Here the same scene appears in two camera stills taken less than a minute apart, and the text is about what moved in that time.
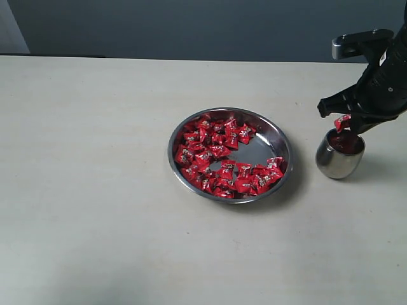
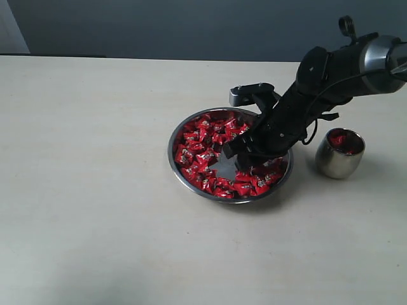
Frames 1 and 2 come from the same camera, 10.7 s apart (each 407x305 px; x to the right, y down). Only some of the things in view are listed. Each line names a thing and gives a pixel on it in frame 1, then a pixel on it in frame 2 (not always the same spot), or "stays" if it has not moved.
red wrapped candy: (184, 154) stays
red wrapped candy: (223, 192) stays
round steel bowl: (231, 155) stays
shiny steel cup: (339, 155) stays
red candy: (343, 122) -> (338, 140)
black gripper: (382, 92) -> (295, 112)
